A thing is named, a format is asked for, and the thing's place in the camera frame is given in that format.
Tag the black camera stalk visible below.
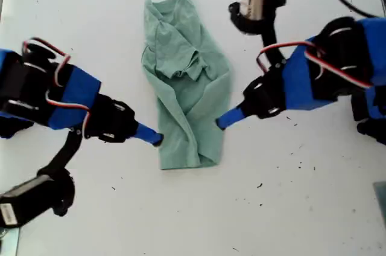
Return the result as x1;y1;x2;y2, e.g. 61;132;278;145
36;129;84;217
228;0;288;66

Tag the red white servo wire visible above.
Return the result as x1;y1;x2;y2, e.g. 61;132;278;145
44;89;93;138
303;49;374;89
21;37;73;88
256;43;316;73

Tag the shiny metal plate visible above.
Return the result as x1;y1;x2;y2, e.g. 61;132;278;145
0;227;21;256

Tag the mint green t-shirt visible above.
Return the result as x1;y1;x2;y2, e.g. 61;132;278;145
141;0;233;171

